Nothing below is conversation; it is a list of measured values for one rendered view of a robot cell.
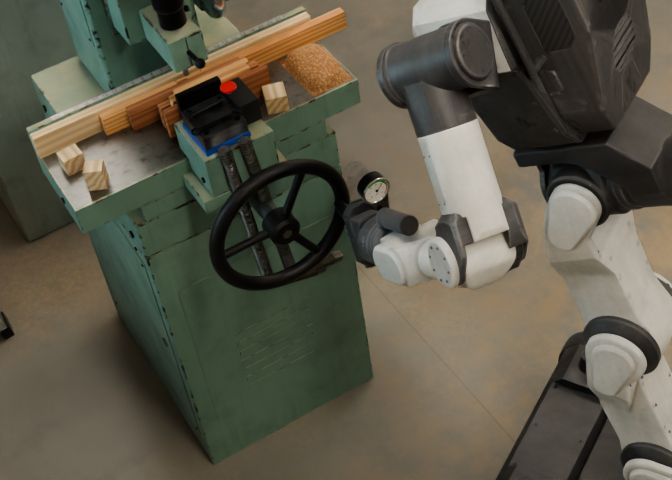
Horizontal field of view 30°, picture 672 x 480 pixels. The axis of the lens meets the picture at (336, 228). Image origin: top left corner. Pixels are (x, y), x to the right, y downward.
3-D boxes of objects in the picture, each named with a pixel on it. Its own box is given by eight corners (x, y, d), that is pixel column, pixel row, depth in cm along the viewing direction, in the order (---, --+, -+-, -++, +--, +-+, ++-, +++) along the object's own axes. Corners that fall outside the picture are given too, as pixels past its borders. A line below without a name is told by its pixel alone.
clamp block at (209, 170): (212, 199, 228) (202, 163, 222) (180, 159, 237) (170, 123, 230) (282, 165, 232) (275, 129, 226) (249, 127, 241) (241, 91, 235)
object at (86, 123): (40, 159, 237) (32, 139, 233) (36, 153, 238) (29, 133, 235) (313, 35, 254) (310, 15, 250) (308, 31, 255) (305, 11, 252)
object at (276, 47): (107, 136, 239) (102, 120, 237) (103, 130, 241) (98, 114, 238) (347, 27, 255) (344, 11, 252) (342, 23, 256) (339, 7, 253)
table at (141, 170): (101, 266, 224) (93, 243, 220) (41, 172, 243) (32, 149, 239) (388, 127, 241) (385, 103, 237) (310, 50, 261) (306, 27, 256)
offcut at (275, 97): (289, 110, 239) (287, 95, 236) (268, 115, 238) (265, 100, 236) (285, 95, 242) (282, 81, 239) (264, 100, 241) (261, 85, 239)
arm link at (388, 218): (428, 251, 219) (459, 263, 208) (375, 277, 216) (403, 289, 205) (408, 192, 216) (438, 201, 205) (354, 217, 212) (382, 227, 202)
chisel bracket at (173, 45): (177, 80, 235) (168, 44, 229) (147, 44, 244) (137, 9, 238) (212, 65, 237) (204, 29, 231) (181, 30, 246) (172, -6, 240)
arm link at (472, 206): (548, 260, 179) (500, 111, 177) (470, 291, 175) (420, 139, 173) (511, 259, 190) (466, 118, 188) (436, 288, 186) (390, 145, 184)
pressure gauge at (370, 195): (366, 215, 258) (362, 186, 252) (356, 204, 260) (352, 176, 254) (392, 202, 259) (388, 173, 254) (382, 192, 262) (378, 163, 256)
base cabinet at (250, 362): (212, 468, 292) (144, 262, 242) (115, 314, 329) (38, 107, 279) (376, 378, 305) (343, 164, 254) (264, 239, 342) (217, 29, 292)
